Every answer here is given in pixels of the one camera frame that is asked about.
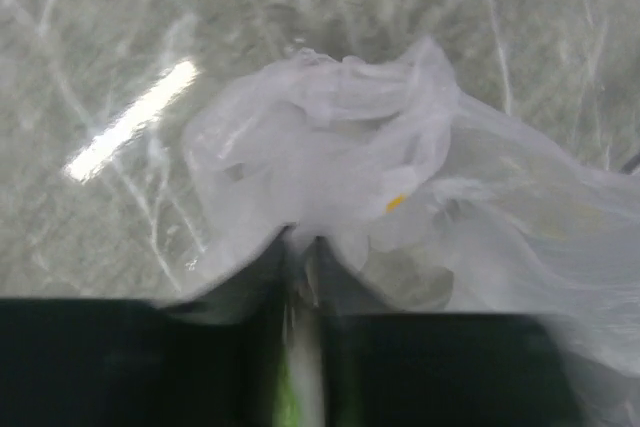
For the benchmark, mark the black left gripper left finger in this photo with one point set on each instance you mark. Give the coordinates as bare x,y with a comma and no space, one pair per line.
209,361

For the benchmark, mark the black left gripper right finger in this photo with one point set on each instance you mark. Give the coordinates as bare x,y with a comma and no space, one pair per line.
386,367

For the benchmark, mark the clear plastic bag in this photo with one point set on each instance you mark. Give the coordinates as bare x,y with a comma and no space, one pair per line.
408,177

